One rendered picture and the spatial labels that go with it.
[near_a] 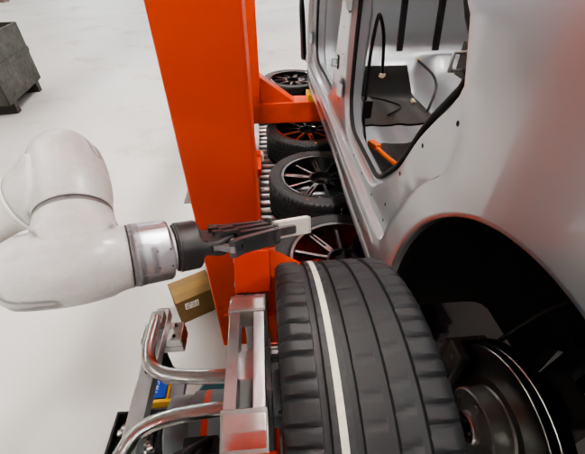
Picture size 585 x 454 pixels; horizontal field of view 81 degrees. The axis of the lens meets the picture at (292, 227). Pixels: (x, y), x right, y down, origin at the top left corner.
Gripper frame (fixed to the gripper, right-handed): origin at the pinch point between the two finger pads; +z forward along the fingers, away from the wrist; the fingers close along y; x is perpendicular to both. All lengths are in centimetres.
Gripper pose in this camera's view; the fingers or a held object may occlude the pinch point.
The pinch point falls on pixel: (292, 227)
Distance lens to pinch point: 60.2
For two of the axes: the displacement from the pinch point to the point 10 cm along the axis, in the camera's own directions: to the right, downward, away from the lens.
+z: 8.7, -1.6, 4.6
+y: 4.8, 2.1, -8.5
